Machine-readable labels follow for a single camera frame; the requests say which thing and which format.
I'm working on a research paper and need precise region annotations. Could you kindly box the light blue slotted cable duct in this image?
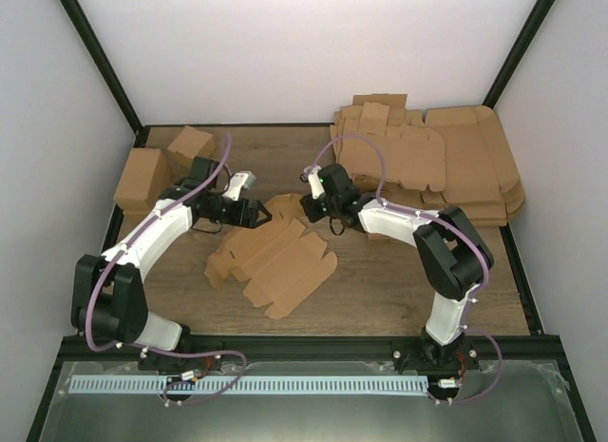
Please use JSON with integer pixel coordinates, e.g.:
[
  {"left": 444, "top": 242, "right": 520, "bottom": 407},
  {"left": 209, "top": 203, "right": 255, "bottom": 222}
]
[{"left": 68, "top": 375, "right": 428, "bottom": 396}]

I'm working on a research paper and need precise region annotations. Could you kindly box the tall folded cardboard box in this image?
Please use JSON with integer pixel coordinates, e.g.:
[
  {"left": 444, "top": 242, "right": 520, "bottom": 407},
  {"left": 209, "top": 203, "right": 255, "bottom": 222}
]
[{"left": 114, "top": 148, "right": 172, "bottom": 223}]

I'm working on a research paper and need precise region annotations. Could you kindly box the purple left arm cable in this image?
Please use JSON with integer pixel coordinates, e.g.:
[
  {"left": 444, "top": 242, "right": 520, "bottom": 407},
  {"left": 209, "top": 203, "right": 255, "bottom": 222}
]
[{"left": 83, "top": 132, "right": 247, "bottom": 411}]

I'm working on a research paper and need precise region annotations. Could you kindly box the black aluminium frame rail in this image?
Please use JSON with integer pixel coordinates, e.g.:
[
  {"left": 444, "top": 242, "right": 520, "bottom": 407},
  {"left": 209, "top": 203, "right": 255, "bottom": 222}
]
[{"left": 55, "top": 336, "right": 566, "bottom": 374}]

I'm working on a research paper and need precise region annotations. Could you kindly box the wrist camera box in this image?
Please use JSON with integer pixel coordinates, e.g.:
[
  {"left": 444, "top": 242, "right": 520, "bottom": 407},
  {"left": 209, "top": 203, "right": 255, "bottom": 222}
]
[
  {"left": 222, "top": 171, "right": 256, "bottom": 202},
  {"left": 300, "top": 164, "right": 325, "bottom": 200}
]

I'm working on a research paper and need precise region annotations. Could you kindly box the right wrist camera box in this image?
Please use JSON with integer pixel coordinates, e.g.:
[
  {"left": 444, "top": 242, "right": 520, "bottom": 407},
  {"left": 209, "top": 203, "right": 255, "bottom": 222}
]
[{"left": 300, "top": 164, "right": 325, "bottom": 200}]

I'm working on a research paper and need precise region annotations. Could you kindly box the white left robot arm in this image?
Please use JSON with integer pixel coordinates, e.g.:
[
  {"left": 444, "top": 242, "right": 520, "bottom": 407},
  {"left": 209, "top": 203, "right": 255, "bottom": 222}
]
[{"left": 71, "top": 157, "right": 272, "bottom": 370}]

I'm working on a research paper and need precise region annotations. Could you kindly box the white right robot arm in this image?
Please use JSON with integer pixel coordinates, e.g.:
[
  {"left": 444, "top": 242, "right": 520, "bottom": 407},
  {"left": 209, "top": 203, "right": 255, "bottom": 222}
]
[{"left": 300, "top": 163, "right": 494, "bottom": 369}]

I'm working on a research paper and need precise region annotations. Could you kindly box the stack of flat cardboard sheets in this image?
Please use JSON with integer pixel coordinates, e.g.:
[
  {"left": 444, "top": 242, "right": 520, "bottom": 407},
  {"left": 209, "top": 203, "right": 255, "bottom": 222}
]
[{"left": 330, "top": 93, "right": 447, "bottom": 209}]

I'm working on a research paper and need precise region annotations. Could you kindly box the large flat cardboard sheet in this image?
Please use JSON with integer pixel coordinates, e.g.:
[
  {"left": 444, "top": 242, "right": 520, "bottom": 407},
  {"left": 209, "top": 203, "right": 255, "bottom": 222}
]
[{"left": 422, "top": 106, "right": 525, "bottom": 226}]

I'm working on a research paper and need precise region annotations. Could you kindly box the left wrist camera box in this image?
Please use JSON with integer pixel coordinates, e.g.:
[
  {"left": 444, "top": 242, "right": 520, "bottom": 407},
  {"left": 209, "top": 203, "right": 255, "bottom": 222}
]
[{"left": 222, "top": 171, "right": 256, "bottom": 202}]

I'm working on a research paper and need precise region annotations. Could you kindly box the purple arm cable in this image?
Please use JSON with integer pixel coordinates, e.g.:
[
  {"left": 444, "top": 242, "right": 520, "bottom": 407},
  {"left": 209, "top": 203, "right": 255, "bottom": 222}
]
[
  {"left": 299, "top": 133, "right": 503, "bottom": 406},
  {"left": 83, "top": 132, "right": 247, "bottom": 411}
]

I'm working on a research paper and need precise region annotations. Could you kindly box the small folded cardboard box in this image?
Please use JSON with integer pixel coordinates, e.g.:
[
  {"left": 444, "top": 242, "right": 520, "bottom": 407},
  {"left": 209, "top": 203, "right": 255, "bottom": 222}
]
[{"left": 166, "top": 126, "right": 217, "bottom": 169}]

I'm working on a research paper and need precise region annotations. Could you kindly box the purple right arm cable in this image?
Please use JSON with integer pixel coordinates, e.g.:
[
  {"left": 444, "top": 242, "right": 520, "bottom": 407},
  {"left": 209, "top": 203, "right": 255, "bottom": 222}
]
[{"left": 299, "top": 133, "right": 503, "bottom": 406}]

